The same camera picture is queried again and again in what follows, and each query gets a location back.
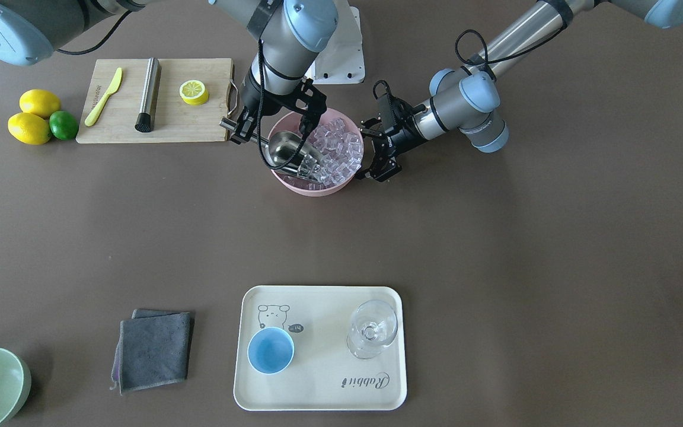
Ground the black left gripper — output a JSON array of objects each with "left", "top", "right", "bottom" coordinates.
[{"left": 355, "top": 95, "right": 426, "bottom": 182}]

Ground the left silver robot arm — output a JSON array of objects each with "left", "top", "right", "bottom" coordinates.
[{"left": 355, "top": 1, "right": 600, "bottom": 182}]

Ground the cream serving tray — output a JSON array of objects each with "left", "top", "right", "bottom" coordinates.
[{"left": 233, "top": 285, "right": 407, "bottom": 411}]

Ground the steel muddler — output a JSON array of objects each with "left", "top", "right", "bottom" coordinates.
[{"left": 135, "top": 58, "right": 162, "bottom": 133}]

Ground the wooden cutting board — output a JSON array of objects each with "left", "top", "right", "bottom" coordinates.
[{"left": 76, "top": 58, "right": 234, "bottom": 144}]

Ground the light blue cup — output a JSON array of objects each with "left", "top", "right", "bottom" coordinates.
[{"left": 247, "top": 327, "right": 295, "bottom": 375}]

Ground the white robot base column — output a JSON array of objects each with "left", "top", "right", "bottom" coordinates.
[{"left": 305, "top": 1, "right": 366, "bottom": 85}]

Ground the yellow plastic knife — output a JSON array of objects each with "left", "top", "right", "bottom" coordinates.
[{"left": 84, "top": 67, "right": 124, "bottom": 127}]

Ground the yellow lemon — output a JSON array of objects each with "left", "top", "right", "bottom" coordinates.
[
  {"left": 18, "top": 88, "right": 62, "bottom": 119},
  {"left": 7, "top": 113, "right": 52, "bottom": 145}
]

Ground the grey folded cloth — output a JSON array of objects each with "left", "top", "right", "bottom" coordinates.
[{"left": 110, "top": 308, "right": 194, "bottom": 395}]

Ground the pink bowl of ice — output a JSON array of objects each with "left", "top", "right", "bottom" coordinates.
[{"left": 273, "top": 109, "right": 364, "bottom": 197}]

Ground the steel ice scoop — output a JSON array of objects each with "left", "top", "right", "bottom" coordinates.
[{"left": 220, "top": 118, "right": 323, "bottom": 182}]

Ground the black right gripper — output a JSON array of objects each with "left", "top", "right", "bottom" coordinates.
[{"left": 229, "top": 67, "right": 327, "bottom": 144}]

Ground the green lime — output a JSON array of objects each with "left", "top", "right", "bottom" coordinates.
[{"left": 48, "top": 110, "right": 79, "bottom": 141}]

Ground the clear wine glass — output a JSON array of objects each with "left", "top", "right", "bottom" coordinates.
[{"left": 347, "top": 299, "right": 400, "bottom": 359}]

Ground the half lemon slice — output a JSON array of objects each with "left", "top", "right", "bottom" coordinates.
[{"left": 178, "top": 80, "right": 209, "bottom": 106}]

